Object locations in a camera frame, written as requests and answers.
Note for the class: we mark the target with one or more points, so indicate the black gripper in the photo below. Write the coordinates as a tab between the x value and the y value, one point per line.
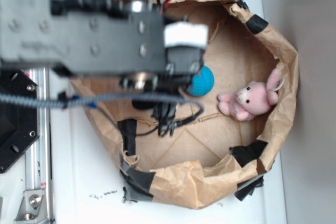
183	63

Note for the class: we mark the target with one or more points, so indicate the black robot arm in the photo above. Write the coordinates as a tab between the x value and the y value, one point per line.
152	55

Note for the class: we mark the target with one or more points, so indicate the blue ball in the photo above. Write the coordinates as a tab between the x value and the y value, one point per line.
202	83

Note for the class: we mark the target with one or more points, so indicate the pink plush bunny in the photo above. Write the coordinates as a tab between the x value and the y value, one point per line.
255	99

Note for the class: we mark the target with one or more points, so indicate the brown paper bag tray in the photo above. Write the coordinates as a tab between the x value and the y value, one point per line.
215	155

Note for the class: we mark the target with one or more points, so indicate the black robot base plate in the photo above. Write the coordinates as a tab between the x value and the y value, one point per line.
19	125

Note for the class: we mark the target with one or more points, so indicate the aluminium frame rail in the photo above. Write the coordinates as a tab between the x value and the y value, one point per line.
38	165

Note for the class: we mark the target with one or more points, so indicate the metal corner bracket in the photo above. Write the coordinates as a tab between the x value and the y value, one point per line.
33	208

